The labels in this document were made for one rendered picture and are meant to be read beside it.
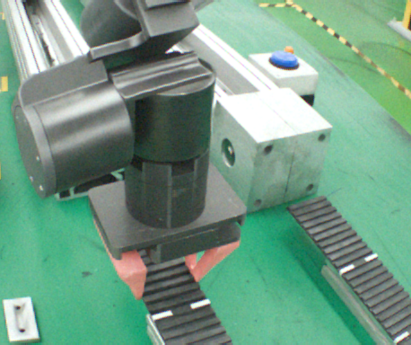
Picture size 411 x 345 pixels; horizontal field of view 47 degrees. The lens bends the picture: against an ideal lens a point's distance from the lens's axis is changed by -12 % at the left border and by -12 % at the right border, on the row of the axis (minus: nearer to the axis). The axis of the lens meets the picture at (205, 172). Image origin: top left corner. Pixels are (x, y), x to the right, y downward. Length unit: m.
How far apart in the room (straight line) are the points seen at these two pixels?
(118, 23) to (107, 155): 0.08
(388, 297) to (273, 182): 0.19
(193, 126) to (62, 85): 0.08
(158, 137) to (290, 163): 0.28
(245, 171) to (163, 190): 0.23
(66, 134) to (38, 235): 0.29
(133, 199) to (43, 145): 0.11
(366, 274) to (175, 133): 0.27
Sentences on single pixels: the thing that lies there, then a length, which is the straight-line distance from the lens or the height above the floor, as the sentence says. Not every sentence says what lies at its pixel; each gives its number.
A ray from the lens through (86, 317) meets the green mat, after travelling 0.48.
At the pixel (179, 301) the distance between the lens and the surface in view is 0.43.
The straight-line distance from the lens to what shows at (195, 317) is 0.43.
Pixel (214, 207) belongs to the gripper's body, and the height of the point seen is 0.92.
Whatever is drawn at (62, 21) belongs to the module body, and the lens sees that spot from 0.86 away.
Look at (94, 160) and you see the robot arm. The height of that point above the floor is 0.99.
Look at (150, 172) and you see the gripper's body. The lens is 0.33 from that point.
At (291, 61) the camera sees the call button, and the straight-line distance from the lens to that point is 0.77.
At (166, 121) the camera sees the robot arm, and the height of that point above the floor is 1.00.
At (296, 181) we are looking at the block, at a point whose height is 0.81.
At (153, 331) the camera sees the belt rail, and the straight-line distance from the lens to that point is 0.44.
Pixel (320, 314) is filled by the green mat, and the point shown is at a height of 0.78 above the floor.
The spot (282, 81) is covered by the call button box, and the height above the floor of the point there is 0.83.
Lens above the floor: 1.17
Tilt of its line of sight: 38 degrees down
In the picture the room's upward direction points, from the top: 6 degrees clockwise
